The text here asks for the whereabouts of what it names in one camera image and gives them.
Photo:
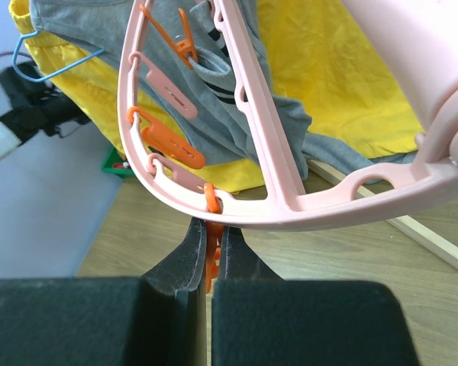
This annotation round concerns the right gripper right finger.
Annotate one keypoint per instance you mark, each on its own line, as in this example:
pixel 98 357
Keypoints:
pixel 259 318

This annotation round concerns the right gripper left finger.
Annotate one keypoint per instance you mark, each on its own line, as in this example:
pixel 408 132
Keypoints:
pixel 157 318

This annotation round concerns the orange clothes peg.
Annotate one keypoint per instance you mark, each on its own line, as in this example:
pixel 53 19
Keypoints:
pixel 214 237

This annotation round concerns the pink round clip hanger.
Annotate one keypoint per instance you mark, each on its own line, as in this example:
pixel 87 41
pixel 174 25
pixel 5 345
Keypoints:
pixel 418 40

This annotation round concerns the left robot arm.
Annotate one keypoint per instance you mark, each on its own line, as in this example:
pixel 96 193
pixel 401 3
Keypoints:
pixel 35 107

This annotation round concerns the green plastic tray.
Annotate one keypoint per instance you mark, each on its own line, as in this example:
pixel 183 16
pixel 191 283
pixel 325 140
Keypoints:
pixel 115 165

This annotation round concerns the pink clothes peg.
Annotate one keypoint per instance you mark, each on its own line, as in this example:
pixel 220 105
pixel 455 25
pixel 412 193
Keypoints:
pixel 165 87

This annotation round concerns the grey tank top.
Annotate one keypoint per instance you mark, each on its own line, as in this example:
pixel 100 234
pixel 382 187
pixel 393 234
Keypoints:
pixel 220 133

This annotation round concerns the grey striped sock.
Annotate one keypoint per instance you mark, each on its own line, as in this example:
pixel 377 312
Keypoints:
pixel 214 65

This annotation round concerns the yellow shorts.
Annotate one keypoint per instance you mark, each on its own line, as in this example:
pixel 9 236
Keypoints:
pixel 316 55

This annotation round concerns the blue wire hanger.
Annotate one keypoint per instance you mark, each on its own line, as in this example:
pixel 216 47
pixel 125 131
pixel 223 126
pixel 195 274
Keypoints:
pixel 52 56

